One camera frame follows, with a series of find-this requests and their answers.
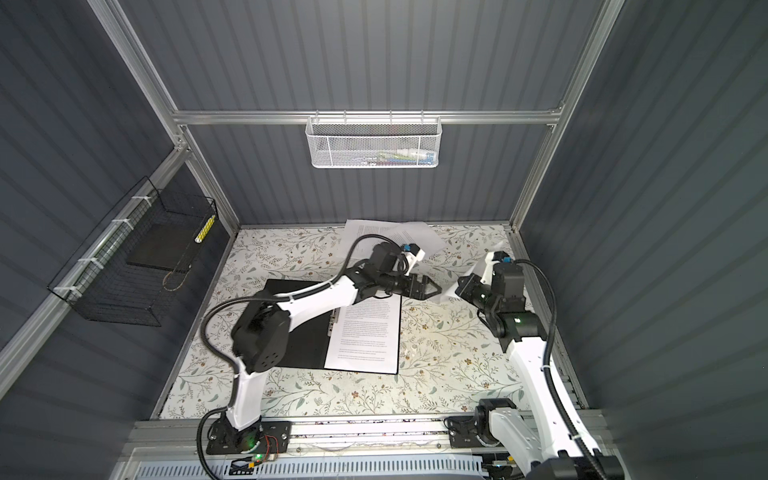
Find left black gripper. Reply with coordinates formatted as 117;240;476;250
376;271;441;299

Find grey folder with black inside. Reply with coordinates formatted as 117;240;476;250
231;277;365;374

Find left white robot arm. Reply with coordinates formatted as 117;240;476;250
199;234;442;453

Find printed sheet near left arm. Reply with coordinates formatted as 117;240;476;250
384;222;446;259

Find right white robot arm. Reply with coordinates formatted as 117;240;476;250
454;251;625;479

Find floral table mat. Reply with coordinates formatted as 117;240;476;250
158;226;528;419

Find pens in white basket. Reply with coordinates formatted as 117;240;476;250
353;148;438;166

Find yellow marker in black basket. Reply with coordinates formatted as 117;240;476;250
194;214;217;244

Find black pad in basket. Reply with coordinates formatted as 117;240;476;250
127;224;202;273

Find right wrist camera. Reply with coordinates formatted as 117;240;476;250
491;251;513;263

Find white wire basket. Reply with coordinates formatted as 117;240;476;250
305;118;443;169

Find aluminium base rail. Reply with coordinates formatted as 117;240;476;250
119;410;613;463

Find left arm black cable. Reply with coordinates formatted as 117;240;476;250
196;233;409;480

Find black wire basket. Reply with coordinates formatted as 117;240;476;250
48;180;218;327

